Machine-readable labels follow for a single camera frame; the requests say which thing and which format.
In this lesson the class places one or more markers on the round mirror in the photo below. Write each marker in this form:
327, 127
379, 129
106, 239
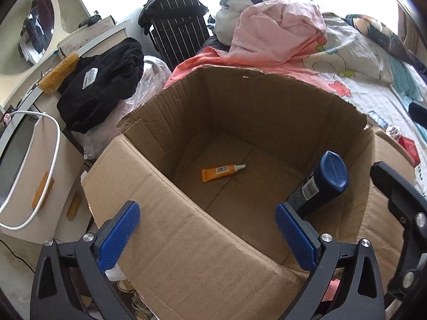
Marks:
36, 26

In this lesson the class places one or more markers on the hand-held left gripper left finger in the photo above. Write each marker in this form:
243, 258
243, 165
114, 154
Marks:
120, 227

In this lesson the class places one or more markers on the black striped suitcase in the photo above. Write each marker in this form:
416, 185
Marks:
178, 26

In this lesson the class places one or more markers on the large cardboard box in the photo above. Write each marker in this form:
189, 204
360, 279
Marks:
233, 186

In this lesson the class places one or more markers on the white flat box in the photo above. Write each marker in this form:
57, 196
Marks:
86, 36

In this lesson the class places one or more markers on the white and navy quilt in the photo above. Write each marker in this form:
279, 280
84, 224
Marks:
247, 6

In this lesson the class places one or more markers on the orange tube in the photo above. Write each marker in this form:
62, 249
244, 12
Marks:
217, 172

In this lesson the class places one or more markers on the dark printed pillow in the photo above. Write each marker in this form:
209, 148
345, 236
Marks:
380, 36

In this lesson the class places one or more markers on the pink cloth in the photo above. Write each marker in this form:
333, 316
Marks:
267, 40

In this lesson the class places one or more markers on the dark blue bottle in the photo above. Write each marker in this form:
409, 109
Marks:
317, 186

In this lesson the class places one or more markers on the black garment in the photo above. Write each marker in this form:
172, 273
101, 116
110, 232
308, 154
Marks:
100, 86

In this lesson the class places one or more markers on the orange brush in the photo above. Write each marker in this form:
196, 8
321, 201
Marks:
58, 73

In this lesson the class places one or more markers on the white printed blanket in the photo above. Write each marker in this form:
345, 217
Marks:
370, 73

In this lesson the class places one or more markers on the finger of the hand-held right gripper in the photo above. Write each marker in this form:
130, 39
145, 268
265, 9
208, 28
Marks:
400, 203

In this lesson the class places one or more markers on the clear plastic bag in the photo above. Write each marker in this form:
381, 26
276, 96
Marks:
133, 106

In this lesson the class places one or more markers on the black object on bed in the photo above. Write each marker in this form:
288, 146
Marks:
418, 113

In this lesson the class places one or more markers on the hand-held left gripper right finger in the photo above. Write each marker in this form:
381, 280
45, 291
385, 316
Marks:
296, 233

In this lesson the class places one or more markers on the red small box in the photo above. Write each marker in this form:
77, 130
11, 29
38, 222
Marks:
411, 150

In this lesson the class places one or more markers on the white dresser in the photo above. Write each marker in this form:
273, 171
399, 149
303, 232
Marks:
43, 160

